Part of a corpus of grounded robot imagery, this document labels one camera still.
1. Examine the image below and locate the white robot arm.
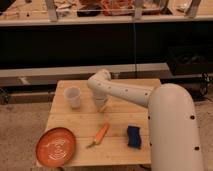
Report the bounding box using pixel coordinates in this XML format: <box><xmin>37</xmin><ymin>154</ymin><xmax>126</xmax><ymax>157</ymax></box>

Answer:
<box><xmin>87</xmin><ymin>69</ymin><xmax>205</xmax><ymax>171</ymax></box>

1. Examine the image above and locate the orange carrot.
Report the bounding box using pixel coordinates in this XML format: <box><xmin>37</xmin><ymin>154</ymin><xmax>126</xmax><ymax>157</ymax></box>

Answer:
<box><xmin>87</xmin><ymin>123</ymin><xmax>109</xmax><ymax>148</ymax></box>

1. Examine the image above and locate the translucent plastic cup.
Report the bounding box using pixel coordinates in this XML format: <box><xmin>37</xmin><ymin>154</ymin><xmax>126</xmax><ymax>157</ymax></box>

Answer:
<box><xmin>63</xmin><ymin>87</ymin><xmax>81</xmax><ymax>109</ymax></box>

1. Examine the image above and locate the blue sponge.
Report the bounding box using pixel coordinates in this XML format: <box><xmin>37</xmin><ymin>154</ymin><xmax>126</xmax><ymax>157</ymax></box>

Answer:
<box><xmin>127</xmin><ymin>126</ymin><xmax>142</xmax><ymax>149</ymax></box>

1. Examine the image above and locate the orange plate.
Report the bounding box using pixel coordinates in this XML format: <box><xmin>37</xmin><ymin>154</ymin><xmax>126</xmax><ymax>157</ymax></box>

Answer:
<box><xmin>36</xmin><ymin>127</ymin><xmax>76</xmax><ymax>168</ymax></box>

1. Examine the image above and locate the grey low shelf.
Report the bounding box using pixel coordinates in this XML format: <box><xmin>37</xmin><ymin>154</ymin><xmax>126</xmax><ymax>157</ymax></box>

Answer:
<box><xmin>0</xmin><ymin>63</ymin><xmax>169</xmax><ymax>87</ymax></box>

